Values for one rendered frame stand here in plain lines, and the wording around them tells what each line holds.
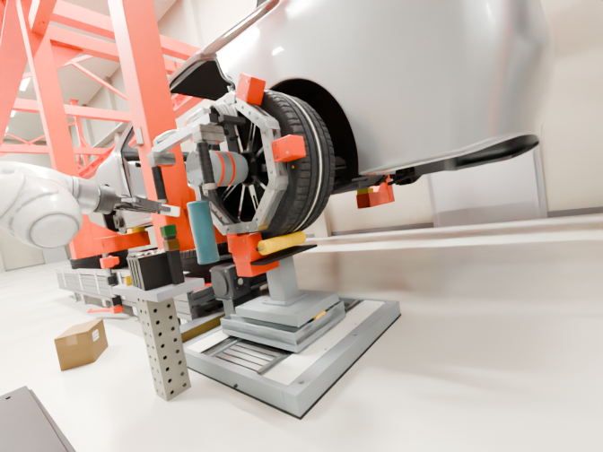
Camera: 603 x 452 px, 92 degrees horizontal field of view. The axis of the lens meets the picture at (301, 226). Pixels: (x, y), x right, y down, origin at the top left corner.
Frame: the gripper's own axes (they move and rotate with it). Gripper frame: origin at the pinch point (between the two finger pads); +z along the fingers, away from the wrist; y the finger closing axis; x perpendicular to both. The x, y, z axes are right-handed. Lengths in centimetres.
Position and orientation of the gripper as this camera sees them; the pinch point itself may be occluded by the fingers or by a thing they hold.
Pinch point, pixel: (168, 210)
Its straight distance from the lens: 101.8
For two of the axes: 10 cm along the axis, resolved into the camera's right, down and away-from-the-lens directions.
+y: -8.0, 1.0, 5.9
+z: 5.9, 1.1, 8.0
